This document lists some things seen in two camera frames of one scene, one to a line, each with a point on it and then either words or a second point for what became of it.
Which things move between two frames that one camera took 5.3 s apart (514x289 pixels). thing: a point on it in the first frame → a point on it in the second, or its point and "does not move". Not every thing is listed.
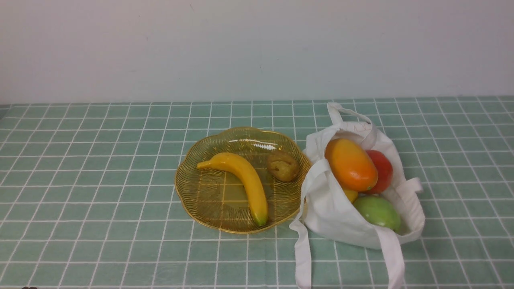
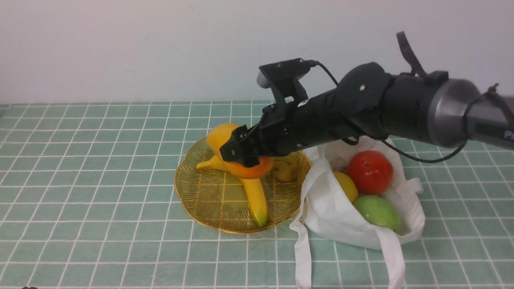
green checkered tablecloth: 88,199 does not move
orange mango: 351,165 → 216,137
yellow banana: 234,164 does not move
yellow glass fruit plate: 217,199 does not move
